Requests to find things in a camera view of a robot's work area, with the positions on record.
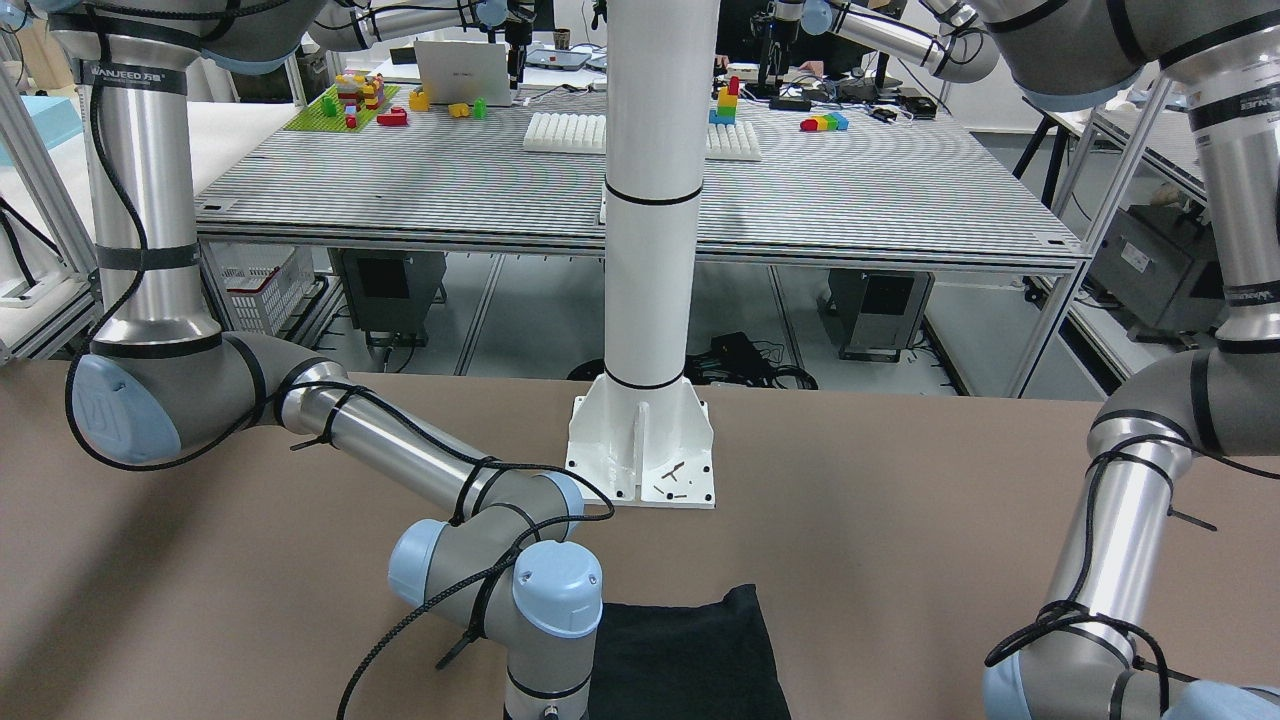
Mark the green lego baseplate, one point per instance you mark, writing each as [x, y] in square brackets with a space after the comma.
[329, 114]

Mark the white plastic crate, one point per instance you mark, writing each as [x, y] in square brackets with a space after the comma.
[261, 284]

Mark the black graphic t-shirt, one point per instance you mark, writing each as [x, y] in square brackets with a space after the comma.
[706, 662]

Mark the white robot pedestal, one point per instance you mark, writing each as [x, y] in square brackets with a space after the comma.
[641, 434]

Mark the white egg tray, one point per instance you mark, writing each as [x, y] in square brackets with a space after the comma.
[569, 133]

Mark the white laptop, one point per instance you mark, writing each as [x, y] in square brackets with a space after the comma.
[464, 71]

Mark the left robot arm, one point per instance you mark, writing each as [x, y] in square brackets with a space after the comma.
[1077, 659]

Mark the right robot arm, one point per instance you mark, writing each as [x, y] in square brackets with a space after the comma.
[160, 382]

